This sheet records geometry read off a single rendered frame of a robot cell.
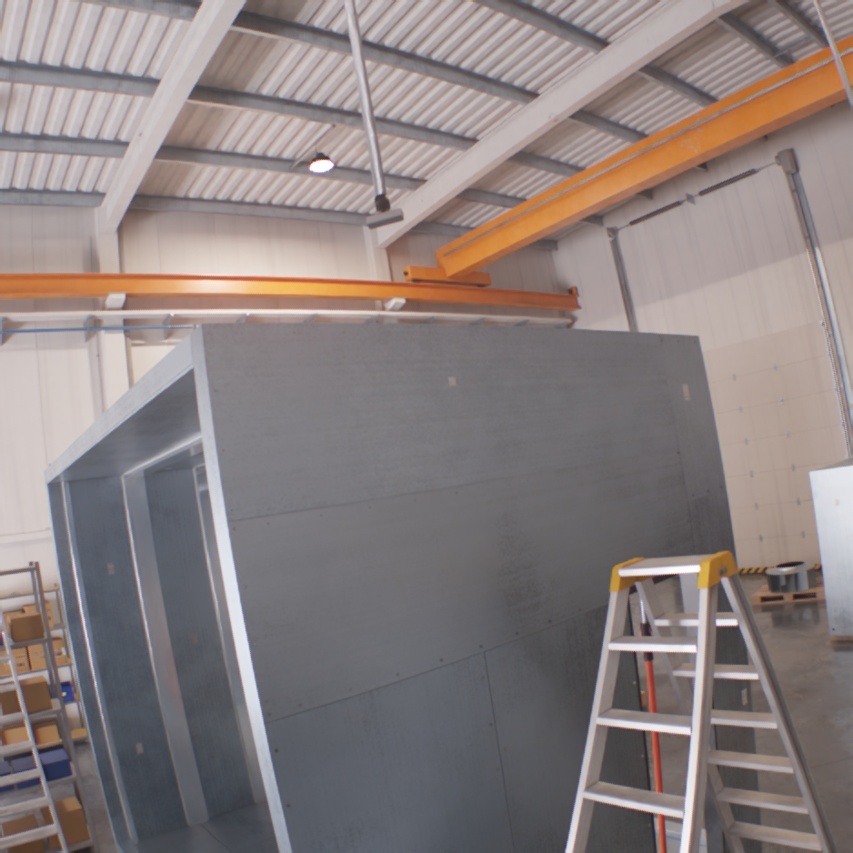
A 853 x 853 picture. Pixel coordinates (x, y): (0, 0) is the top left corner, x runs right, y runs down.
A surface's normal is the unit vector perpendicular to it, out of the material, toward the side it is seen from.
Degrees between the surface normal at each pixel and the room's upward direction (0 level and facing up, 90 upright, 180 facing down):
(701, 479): 90
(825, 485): 90
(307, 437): 90
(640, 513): 90
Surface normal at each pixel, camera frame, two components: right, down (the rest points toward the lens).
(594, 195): -0.79, 0.08
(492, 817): 0.59, -0.15
